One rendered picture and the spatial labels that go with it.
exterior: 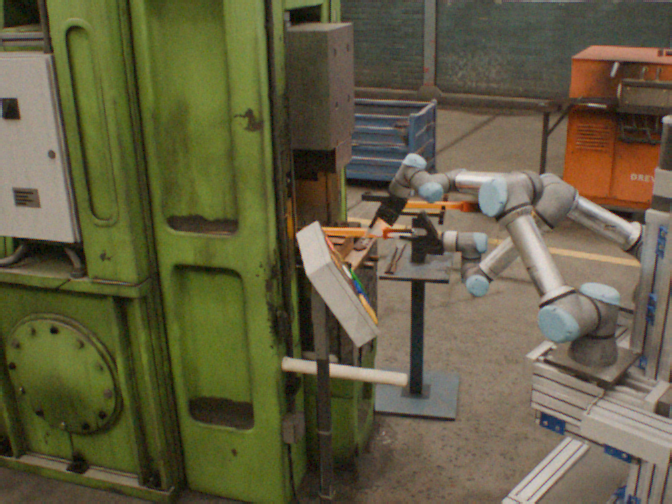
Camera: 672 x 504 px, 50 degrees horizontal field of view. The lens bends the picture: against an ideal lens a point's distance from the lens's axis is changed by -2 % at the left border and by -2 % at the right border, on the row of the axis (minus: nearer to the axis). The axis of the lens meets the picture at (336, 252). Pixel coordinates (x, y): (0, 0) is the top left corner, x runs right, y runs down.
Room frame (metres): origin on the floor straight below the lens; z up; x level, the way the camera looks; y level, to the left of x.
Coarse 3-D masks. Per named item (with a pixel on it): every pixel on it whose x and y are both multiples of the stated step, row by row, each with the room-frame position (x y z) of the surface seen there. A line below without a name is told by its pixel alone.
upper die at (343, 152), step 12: (348, 144) 2.64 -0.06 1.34; (300, 156) 2.53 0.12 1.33; (312, 156) 2.52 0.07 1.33; (324, 156) 2.51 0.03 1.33; (336, 156) 2.50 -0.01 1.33; (348, 156) 2.64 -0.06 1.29; (300, 168) 2.53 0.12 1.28; (312, 168) 2.52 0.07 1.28; (324, 168) 2.51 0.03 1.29; (336, 168) 2.50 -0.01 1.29
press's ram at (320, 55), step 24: (312, 24) 2.71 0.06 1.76; (336, 24) 2.68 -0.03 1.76; (288, 48) 2.49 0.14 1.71; (312, 48) 2.46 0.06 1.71; (336, 48) 2.53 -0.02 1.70; (312, 72) 2.46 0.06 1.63; (336, 72) 2.52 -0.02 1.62; (312, 96) 2.46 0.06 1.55; (336, 96) 2.52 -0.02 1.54; (312, 120) 2.47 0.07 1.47; (336, 120) 2.51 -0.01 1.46; (312, 144) 2.47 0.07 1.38; (336, 144) 2.50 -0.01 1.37
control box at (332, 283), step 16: (304, 240) 2.10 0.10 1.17; (320, 240) 2.03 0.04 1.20; (304, 256) 1.98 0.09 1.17; (320, 256) 1.92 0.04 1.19; (336, 256) 2.06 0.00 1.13; (320, 272) 1.86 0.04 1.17; (336, 272) 1.86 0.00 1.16; (320, 288) 1.86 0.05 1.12; (336, 288) 1.86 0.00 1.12; (352, 288) 1.91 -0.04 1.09; (336, 304) 1.86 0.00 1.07; (352, 304) 1.87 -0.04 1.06; (352, 320) 1.87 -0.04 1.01; (368, 320) 1.88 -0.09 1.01; (352, 336) 1.87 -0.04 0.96; (368, 336) 1.88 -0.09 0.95
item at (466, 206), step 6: (408, 204) 3.03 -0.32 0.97; (414, 204) 3.02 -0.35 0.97; (420, 204) 3.02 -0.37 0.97; (426, 204) 3.01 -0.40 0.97; (432, 204) 3.01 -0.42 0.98; (438, 204) 3.00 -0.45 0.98; (444, 204) 3.00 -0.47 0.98; (450, 204) 2.99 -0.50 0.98; (456, 204) 2.99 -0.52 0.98; (462, 204) 2.98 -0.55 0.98; (468, 204) 2.99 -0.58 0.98; (474, 204) 2.98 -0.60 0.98; (462, 210) 2.97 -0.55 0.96; (468, 210) 2.98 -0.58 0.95; (474, 210) 2.98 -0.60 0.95; (480, 210) 2.97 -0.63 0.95
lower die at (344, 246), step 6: (330, 234) 2.61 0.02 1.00; (336, 234) 2.60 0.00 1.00; (336, 240) 2.57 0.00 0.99; (342, 240) 2.57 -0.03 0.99; (348, 240) 2.62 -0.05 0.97; (336, 246) 2.53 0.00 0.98; (342, 246) 2.54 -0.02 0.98; (348, 246) 2.62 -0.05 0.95; (300, 252) 2.54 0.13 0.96; (342, 252) 2.54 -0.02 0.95; (348, 252) 2.61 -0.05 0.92
